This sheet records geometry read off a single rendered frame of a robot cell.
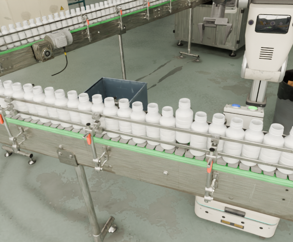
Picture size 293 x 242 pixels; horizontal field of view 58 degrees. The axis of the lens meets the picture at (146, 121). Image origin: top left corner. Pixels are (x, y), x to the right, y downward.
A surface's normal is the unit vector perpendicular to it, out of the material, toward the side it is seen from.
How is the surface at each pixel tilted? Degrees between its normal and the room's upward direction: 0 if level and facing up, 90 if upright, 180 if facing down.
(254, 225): 90
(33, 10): 90
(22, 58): 90
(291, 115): 93
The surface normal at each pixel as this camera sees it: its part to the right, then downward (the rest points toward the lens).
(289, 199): -0.38, 0.54
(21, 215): -0.06, -0.83
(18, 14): 0.77, 0.33
